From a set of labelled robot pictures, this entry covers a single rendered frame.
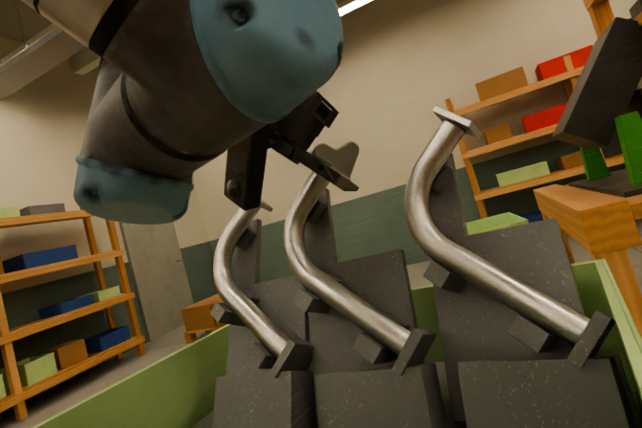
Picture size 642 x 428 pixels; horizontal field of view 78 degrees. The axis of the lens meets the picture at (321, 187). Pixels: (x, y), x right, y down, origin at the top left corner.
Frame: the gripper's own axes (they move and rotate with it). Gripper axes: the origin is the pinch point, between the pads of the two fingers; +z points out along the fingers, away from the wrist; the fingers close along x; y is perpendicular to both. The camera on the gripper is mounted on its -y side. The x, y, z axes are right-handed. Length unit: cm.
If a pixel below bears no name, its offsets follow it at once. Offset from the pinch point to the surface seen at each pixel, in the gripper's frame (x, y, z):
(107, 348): 338, -318, 284
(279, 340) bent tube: -8.5, -22.1, 0.8
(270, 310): -1.4, -22.2, 6.3
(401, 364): -23.9, -12.6, -2.1
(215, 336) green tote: 8.1, -34.8, 10.8
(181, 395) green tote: 2.7, -41.5, 4.3
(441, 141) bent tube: -13.3, 11.0, -0.9
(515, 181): 98, 133, 506
